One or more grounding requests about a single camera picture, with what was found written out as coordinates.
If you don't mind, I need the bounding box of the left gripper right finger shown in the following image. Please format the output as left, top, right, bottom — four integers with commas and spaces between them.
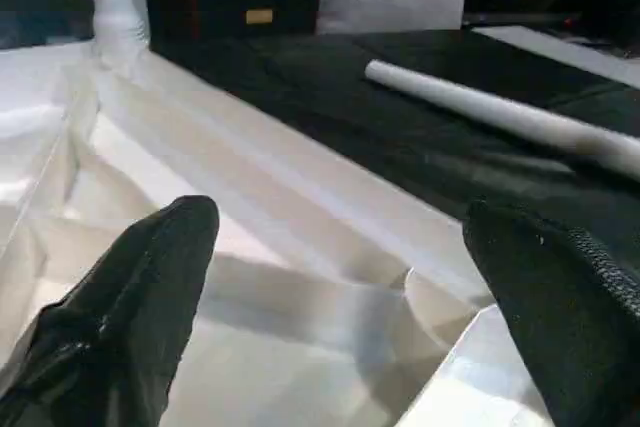
462, 199, 640, 427

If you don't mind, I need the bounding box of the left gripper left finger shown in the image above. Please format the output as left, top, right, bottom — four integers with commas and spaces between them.
0, 195, 221, 427

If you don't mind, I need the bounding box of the white plastic upturned table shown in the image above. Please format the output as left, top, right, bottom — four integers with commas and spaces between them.
149, 29, 640, 308

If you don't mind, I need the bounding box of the white plastic table top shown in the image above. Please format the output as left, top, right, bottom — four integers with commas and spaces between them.
0, 39, 551, 427

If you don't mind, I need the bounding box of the white board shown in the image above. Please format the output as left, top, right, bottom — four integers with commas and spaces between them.
472, 25, 640, 81

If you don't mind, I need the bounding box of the yellow label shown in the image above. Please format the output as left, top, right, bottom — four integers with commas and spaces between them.
244, 7, 275, 26

